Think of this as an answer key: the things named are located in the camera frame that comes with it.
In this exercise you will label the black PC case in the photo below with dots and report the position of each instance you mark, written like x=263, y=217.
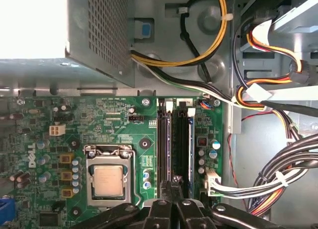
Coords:
x=169, y=42

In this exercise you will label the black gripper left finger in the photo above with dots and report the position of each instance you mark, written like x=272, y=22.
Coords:
x=159, y=216

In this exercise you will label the CPU socket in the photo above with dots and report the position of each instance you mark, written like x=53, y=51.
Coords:
x=92, y=170

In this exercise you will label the silver CPU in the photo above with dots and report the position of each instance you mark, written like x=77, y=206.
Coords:
x=109, y=180

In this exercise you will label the green motherboard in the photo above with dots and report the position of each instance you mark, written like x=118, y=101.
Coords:
x=111, y=129

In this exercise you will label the metal socket cover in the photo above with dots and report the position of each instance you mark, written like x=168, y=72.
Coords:
x=109, y=159

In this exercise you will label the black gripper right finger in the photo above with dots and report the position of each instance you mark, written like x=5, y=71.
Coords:
x=191, y=216

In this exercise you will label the grey metal drive cage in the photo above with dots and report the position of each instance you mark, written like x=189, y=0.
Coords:
x=261, y=62

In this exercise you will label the grey power supply unit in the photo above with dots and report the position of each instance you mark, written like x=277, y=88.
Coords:
x=106, y=27

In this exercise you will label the blue plastic case tab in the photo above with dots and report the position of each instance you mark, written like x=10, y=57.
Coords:
x=146, y=30

